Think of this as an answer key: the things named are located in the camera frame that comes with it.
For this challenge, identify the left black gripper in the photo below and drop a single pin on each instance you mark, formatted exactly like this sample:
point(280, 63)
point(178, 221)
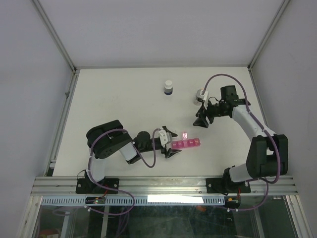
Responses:
point(171, 151)

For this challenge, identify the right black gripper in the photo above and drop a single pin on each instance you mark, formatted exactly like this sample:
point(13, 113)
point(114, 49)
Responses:
point(201, 121)

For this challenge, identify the pink pill organizer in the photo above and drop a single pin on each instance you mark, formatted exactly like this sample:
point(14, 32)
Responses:
point(185, 142)

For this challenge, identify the clear pill bottle orange cap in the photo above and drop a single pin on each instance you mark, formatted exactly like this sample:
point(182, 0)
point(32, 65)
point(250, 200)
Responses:
point(197, 102)

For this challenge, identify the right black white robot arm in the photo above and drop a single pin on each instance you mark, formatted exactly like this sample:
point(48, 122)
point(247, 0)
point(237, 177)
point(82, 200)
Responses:
point(268, 152)

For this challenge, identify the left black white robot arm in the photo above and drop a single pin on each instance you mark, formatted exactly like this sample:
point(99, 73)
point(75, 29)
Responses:
point(106, 139)

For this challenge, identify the white capped blue bottle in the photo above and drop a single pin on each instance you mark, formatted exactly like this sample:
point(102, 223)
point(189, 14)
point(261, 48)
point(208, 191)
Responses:
point(168, 87)

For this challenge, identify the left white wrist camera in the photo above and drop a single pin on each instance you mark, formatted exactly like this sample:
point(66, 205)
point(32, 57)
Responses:
point(165, 136)

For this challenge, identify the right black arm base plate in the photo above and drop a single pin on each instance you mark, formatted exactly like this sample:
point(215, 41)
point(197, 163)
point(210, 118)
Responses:
point(220, 185)

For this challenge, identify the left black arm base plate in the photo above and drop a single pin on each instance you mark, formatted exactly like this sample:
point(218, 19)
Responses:
point(97, 185)

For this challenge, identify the aluminium mounting rail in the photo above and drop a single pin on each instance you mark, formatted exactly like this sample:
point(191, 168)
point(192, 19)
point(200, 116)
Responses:
point(55, 186)

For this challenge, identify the grey slotted cable duct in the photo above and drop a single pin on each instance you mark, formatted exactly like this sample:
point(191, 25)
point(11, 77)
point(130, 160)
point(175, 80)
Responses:
point(137, 200)

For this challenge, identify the right aluminium frame post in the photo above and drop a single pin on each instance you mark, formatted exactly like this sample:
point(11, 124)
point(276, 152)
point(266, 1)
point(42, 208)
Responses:
point(273, 24)

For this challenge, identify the aluminium frame post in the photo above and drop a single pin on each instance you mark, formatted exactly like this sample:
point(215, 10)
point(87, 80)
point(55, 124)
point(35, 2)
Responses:
point(273, 24)
point(53, 34)

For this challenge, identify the left aluminium frame post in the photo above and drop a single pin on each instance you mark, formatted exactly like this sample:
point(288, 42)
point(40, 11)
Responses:
point(53, 34)

